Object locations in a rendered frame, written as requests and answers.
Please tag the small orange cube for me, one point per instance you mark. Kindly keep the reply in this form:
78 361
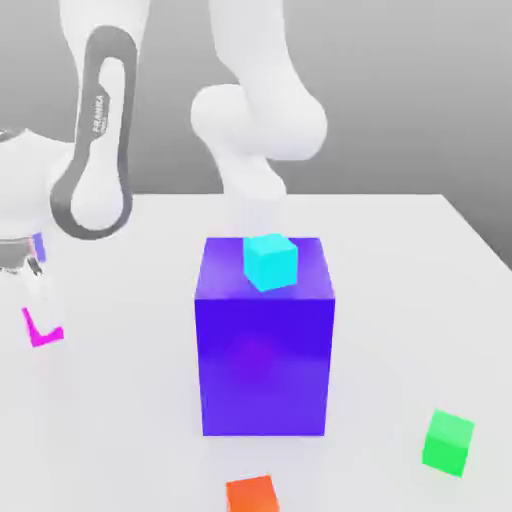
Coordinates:
251 496

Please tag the small magenta cube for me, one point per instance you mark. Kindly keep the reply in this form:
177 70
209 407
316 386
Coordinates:
38 339

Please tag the large purple box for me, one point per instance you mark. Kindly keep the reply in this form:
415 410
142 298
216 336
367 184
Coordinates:
264 360

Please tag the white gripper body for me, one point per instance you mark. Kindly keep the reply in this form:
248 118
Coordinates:
43 308

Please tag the small cyan cube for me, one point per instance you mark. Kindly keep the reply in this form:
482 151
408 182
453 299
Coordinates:
270 262

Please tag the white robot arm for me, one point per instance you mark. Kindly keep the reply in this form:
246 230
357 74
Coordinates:
260 120

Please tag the small green cube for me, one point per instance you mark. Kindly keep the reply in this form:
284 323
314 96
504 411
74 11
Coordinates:
446 448

